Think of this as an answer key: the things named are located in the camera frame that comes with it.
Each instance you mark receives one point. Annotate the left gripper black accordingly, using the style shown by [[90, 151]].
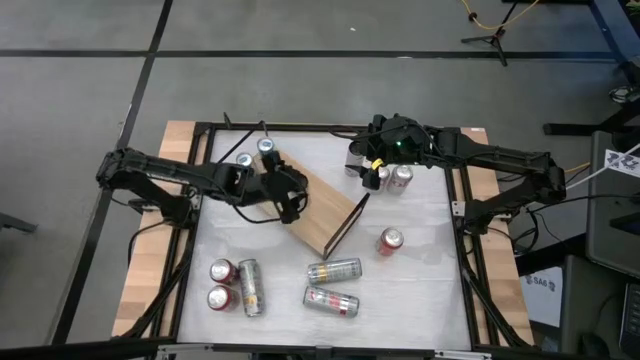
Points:
[[290, 190]]

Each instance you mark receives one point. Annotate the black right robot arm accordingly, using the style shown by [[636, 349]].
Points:
[[500, 155]]

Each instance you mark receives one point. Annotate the blue silver Red Bull can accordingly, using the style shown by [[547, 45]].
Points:
[[265, 146], [244, 159]]

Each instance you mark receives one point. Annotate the metal camera mount bar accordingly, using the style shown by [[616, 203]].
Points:
[[320, 352]]

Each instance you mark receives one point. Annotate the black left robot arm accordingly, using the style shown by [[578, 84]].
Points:
[[165, 170]]

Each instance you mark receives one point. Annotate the blue metal beam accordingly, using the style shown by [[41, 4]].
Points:
[[615, 30]]

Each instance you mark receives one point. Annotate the grey cabinet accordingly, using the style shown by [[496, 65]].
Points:
[[610, 225]]

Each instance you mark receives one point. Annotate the small black frame clamp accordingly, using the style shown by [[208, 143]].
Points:
[[228, 121]]

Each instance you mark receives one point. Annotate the Celsius Tropical Vibe can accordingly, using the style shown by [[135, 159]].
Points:
[[251, 287], [334, 271]]

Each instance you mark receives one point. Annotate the red soda can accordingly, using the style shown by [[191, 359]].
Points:
[[223, 271], [391, 239], [220, 298]]

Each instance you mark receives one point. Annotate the black tripod stand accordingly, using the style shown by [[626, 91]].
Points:
[[495, 40]]

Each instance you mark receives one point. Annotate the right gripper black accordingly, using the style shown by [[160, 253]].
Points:
[[400, 137]]

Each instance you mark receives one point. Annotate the grey stand foot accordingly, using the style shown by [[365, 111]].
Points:
[[15, 222]]

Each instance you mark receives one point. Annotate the Celsius Peach Vibe can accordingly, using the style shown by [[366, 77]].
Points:
[[330, 301], [352, 162]]

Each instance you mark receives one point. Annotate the white marker sheet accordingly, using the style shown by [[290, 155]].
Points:
[[622, 162]]

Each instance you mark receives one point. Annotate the black metal table frame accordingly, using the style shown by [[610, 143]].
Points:
[[310, 127]]

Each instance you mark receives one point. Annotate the black desk leg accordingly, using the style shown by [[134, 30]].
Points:
[[575, 129]]

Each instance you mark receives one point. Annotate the white SA6 sign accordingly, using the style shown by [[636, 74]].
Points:
[[542, 300]]

